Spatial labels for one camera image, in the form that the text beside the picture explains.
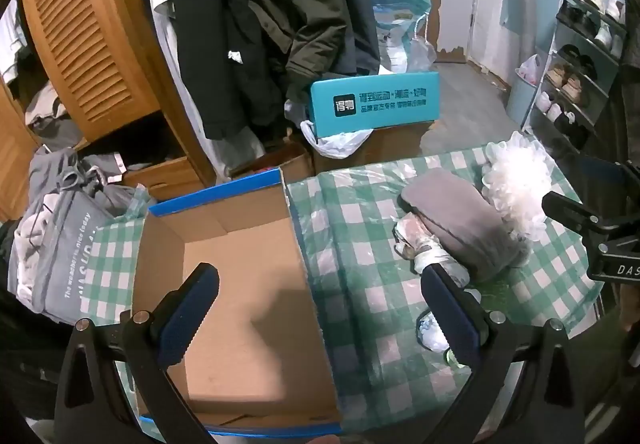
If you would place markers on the cardboard box blue outside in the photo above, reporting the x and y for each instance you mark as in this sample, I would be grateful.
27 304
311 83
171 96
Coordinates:
240 284

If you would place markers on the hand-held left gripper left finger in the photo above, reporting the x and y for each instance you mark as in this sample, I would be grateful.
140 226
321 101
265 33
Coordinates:
192 309

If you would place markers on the teal printed box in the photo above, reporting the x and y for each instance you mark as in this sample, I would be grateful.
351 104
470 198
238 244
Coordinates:
375 101

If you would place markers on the metal shoe rack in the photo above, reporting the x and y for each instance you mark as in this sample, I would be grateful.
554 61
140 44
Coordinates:
585 54

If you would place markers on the green white checkered tablecloth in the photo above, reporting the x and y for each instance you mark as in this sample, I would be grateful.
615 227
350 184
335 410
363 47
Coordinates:
360 244

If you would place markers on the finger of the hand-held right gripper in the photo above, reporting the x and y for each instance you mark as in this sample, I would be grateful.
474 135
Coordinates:
567 209

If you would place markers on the blue white plastic bag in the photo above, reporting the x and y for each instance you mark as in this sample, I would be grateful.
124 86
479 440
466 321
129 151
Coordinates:
397 24

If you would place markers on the pink plastic bag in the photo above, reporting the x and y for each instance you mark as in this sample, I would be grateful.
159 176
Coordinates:
529 69

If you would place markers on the clear plastic wrapped bundle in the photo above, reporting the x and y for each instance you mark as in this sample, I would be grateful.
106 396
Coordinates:
415 239

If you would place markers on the small brown cardboard box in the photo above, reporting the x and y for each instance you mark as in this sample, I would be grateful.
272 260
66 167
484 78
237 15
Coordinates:
280 164

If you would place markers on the black coat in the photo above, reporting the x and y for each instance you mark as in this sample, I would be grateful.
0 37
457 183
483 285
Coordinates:
215 34

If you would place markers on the light blue trash bin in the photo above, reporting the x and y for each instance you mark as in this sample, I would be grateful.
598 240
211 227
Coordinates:
522 99

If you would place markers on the wooden louvered wardrobe door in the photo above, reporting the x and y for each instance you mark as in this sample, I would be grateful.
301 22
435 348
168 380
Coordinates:
90 34

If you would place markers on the grey clothes pile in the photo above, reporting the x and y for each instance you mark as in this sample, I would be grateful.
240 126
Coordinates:
60 234

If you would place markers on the small clear plastic packet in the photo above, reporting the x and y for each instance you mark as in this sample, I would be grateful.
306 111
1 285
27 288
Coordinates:
432 331

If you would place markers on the white mesh bath pouf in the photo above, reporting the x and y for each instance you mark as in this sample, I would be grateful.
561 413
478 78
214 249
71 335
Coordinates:
515 179

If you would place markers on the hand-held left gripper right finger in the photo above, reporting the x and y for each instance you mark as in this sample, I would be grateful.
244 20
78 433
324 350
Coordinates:
447 309

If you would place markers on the group of assorted shoes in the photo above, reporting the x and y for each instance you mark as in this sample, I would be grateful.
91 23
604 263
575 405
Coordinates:
570 84

